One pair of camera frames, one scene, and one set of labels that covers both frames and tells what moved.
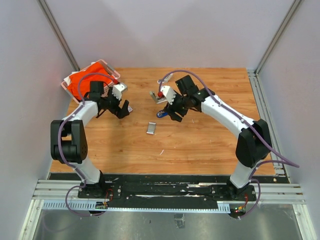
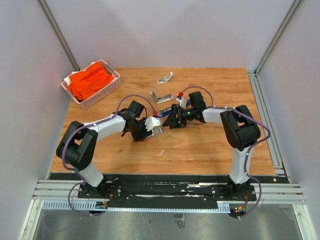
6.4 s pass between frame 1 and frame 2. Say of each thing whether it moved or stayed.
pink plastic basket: stayed
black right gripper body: moved
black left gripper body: moved
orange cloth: stayed
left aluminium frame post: stayed
